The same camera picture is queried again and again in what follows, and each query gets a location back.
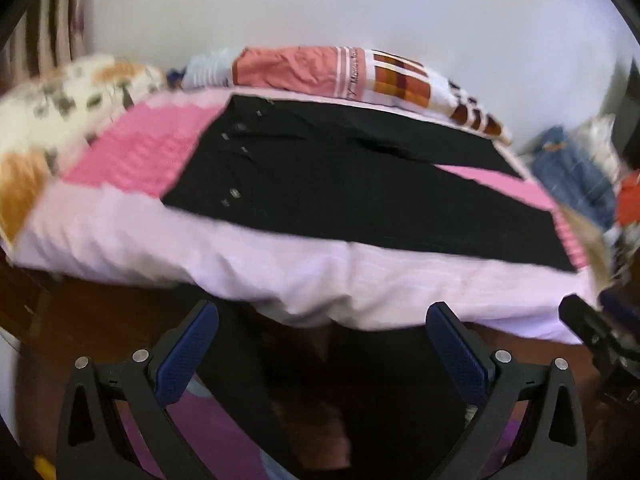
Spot pink checked bed blanket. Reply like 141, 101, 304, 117
10, 87, 601, 346

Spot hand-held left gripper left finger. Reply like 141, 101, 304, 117
56, 300, 221, 480

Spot striped curtain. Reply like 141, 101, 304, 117
10, 0, 97, 81

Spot beige cloth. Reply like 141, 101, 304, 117
562, 204, 613, 288

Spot orange checkered pillow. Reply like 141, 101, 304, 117
232, 46, 513, 147

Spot floral pillow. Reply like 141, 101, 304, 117
0, 52, 168, 256

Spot blue checked cloth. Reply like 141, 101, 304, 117
530, 127, 620, 227

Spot red cloth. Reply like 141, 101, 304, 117
615, 170, 640, 227

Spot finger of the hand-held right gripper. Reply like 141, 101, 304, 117
558, 295, 608, 346

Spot white printed cloth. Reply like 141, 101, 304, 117
575, 115, 627, 186

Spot light blue striped cloth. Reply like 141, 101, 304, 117
179, 50, 237, 89

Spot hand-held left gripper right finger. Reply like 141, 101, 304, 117
425, 301, 587, 480

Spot black pants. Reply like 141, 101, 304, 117
161, 94, 576, 276

